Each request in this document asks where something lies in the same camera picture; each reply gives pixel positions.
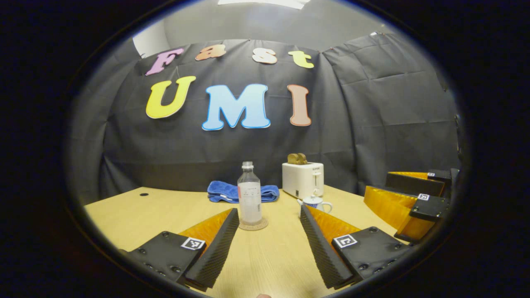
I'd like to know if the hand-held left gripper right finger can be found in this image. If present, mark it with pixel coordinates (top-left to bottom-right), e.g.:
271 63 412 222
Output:
300 205 414 289

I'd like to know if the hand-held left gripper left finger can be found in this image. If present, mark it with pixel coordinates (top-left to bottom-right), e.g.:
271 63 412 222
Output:
120 208 240 291

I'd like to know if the round brown coaster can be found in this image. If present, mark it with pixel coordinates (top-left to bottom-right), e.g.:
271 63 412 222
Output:
238 217 269 231

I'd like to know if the clear plastic water bottle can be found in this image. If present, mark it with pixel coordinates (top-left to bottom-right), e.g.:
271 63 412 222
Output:
237 161 263 226

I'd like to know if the blue towel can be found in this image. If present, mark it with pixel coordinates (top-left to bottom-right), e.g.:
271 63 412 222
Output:
207 180 280 204

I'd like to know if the white toaster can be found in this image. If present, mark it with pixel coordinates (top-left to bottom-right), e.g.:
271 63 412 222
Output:
282 162 325 200

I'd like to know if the ceiling light panel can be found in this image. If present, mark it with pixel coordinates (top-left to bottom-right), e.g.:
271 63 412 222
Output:
218 0 311 10

